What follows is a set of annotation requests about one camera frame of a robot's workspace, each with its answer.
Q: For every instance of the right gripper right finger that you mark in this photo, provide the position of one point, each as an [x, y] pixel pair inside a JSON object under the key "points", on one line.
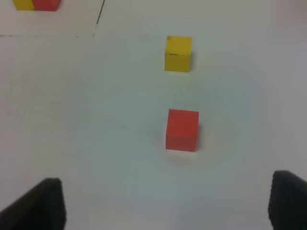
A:
{"points": [[287, 208]]}

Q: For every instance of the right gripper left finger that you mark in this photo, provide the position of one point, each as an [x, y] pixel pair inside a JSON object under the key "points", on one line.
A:
{"points": [[41, 208]]}

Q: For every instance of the template red block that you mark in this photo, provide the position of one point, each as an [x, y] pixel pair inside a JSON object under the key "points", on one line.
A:
{"points": [[46, 5]]}

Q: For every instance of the template yellow block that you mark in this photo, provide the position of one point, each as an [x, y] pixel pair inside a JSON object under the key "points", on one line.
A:
{"points": [[24, 5]]}

